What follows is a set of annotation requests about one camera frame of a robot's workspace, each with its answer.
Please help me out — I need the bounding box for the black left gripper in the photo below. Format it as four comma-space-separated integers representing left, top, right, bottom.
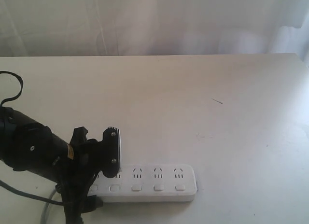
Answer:
52, 127, 106, 224

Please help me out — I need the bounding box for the white power strip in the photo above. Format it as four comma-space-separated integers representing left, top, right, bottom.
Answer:
88, 164, 197, 203

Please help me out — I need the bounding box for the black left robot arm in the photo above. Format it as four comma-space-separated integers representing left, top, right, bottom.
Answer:
0, 108, 99, 224

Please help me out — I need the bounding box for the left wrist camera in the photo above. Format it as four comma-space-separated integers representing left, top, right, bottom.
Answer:
98, 126, 121, 178

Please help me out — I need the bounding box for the grey power cord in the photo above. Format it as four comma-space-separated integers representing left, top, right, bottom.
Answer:
40, 190, 60, 224

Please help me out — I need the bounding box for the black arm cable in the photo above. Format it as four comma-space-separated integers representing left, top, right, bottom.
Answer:
0, 70, 24, 109

